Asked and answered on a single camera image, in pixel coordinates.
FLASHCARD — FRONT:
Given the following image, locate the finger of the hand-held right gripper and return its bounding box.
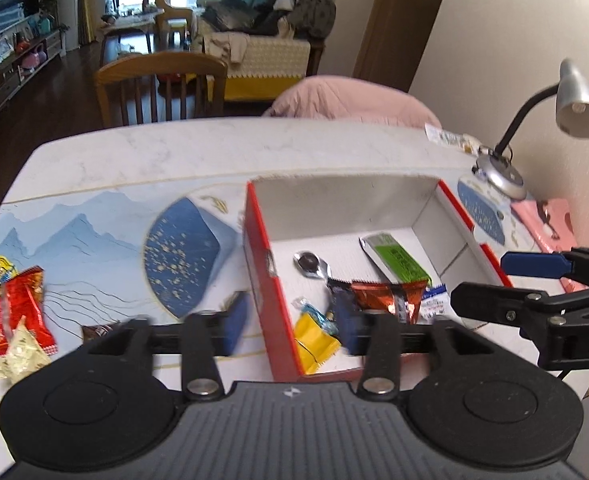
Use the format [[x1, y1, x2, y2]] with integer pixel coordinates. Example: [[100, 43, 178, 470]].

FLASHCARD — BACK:
[[451, 282, 575, 333], [501, 247, 589, 286]]

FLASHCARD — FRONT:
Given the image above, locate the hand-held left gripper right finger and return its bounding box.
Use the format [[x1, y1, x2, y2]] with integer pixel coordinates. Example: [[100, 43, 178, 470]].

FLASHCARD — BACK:
[[335, 304, 496, 403]]

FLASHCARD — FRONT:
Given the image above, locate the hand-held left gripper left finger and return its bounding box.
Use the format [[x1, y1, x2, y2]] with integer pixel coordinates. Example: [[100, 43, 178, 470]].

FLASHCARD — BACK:
[[81, 290, 250, 403]]

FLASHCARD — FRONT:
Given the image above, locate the yellow cyan-ended snack packet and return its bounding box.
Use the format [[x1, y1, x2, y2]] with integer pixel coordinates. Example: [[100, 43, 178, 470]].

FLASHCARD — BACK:
[[292, 297, 343, 376]]

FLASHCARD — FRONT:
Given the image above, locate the red cardboard box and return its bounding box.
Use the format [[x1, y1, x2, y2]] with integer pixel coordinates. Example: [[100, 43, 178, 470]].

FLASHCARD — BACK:
[[243, 174, 513, 385]]

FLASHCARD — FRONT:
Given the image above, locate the copper red snack packet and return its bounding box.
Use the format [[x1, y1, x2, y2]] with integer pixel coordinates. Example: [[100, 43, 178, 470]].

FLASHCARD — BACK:
[[349, 280, 428, 325]]

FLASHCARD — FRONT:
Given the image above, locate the white blue-edged snack packet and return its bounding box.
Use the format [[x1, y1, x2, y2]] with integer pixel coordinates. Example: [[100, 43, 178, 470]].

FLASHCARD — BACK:
[[419, 284, 453, 318]]

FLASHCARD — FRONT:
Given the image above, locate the green snack packet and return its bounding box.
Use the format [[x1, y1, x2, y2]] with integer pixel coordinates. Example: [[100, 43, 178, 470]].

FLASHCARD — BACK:
[[359, 232, 433, 286]]

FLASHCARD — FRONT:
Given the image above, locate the black candy packet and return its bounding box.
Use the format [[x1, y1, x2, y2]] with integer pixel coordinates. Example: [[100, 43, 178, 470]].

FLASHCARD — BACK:
[[326, 279, 358, 321]]

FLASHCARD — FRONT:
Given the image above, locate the pink notebook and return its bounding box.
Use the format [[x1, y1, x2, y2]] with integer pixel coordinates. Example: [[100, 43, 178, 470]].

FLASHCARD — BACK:
[[511, 197, 589, 293]]

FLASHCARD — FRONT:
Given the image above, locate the silver candy packet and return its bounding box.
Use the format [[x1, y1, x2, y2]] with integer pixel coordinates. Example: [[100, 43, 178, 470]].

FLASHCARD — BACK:
[[293, 250, 333, 281]]

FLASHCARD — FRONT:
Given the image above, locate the dark brown snack packet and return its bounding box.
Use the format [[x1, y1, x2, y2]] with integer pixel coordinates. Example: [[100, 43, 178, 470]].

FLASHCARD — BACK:
[[82, 322, 125, 345]]

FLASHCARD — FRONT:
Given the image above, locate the small white packet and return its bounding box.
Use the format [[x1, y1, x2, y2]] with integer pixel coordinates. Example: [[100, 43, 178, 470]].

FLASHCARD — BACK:
[[425, 124, 481, 153]]

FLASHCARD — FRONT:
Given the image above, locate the silver desk lamp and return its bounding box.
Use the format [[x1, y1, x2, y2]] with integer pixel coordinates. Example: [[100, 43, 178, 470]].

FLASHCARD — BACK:
[[472, 58, 589, 202]]

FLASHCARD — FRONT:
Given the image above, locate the gold snack packet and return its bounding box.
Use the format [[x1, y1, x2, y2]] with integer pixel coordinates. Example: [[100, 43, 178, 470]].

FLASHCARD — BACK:
[[0, 317, 52, 386]]

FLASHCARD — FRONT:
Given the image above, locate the bright red snack packet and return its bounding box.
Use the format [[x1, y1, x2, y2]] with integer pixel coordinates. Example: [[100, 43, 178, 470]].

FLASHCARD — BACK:
[[0, 266, 58, 358]]

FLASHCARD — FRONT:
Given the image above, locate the pink padded cushion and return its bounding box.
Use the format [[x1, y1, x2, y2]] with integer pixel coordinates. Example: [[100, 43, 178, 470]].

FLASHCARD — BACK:
[[263, 75, 443, 130]]

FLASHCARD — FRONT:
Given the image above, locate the sofa with cream cover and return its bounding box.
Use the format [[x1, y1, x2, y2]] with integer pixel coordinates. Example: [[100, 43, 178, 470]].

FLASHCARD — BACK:
[[194, 0, 325, 103]]

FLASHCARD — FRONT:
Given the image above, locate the wooden dining chair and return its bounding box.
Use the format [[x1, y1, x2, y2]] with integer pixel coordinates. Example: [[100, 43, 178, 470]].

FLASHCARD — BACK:
[[94, 51, 228, 128]]

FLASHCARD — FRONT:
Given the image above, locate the light wooden armchair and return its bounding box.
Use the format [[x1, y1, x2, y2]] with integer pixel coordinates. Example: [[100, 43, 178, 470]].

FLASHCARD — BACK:
[[153, 0, 195, 51]]

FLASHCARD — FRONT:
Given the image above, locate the pile of dark clothes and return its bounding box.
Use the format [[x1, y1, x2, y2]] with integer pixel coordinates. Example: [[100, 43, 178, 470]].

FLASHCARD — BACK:
[[274, 0, 336, 41]]

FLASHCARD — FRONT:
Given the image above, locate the small wooden table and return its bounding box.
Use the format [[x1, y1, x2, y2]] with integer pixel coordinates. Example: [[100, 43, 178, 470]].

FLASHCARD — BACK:
[[97, 8, 165, 56]]

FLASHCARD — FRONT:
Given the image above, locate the long television cabinet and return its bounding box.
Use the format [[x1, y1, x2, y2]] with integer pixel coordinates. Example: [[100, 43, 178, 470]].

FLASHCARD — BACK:
[[0, 30, 68, 136]]

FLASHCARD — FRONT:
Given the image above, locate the wooden door frame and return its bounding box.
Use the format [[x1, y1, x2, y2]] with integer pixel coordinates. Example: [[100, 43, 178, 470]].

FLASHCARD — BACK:
[[352, 0, 455, 93]]

